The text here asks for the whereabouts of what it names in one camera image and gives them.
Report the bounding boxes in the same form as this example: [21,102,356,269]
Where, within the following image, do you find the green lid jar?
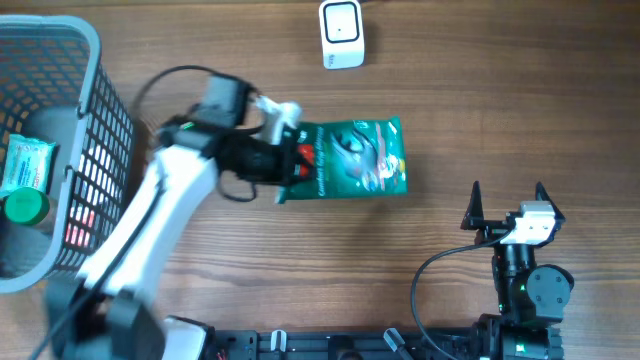
[4,187,55,228]

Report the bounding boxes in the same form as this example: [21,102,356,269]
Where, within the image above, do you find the black right camera cable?
[410,228,515,360]

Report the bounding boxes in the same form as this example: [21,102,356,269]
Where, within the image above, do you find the white barcode scanner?
[318,0,365,70]

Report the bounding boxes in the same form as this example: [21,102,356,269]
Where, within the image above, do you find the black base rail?
[201,328,492,360]

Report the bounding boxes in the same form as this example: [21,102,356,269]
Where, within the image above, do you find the light blue wipes packet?
[1,134,56,198]

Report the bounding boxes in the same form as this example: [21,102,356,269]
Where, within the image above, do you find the black left camera cable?
[130,64,264,203]

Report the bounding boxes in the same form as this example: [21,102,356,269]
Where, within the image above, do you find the green 3M gloves package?
[275,117,408,204]

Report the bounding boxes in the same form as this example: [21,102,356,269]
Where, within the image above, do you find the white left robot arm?
[33,73,302,359]

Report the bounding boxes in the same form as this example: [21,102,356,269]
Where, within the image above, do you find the black camera cable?
[410,228,515,360]
[130,64,264,203]

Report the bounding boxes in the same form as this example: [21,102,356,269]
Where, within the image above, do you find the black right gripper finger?
[460,181,484,230]
[535,182,566,223]

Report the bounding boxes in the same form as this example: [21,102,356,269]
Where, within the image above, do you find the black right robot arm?
[461,182,575,359]

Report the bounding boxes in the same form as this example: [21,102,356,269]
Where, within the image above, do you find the grey plastic shopping basket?
[1,15,136,294]

